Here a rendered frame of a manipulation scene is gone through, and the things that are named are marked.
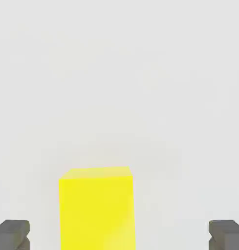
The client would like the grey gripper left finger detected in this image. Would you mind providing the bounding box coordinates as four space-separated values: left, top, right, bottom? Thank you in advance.
0 219 31 250

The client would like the small yellow cube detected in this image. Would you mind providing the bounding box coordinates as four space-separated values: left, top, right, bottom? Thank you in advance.
58 166 136 250

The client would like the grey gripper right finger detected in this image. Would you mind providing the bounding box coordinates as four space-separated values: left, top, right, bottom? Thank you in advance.
208 219 239 250

